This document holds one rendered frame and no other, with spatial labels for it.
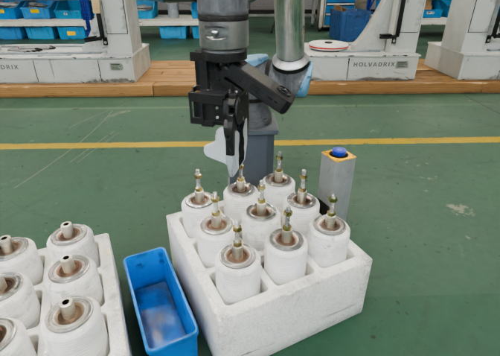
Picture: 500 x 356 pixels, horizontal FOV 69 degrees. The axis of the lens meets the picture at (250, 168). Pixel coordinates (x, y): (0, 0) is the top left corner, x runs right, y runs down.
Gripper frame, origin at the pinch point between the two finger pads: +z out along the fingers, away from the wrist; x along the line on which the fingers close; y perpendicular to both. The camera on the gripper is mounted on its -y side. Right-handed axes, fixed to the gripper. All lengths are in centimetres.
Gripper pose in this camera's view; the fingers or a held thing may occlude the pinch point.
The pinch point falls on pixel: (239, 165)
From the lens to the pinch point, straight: 64.8
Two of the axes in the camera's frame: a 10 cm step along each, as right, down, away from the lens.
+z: 0.0, 8.8, 4.7
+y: -9.6, -1.3, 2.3
